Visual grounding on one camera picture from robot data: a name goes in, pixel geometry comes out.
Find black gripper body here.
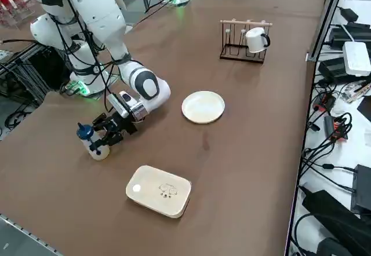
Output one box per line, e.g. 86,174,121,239
110,111,139,137

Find dark metal frame post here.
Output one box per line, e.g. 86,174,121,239
307,0,348,63

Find aluminium table edge rail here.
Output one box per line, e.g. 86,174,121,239
0,214,64,256

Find black power adapter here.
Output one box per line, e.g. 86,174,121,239
339,6,360,22
318,56,348,83
329,27,371,51

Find white power strip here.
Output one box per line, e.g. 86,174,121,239
343,41,371,77

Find white round plate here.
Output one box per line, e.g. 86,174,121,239
181,90,226,125

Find black wire cup rack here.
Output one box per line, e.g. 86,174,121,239
219,19,274,65

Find clear acrylic shelf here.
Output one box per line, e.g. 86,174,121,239
0,0,36,30

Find black electronics box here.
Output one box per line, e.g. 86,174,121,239
350,164,371,214

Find white mug black handle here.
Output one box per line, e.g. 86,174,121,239
245,27,272,54

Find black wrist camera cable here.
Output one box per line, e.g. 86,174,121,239
59,0,119,116

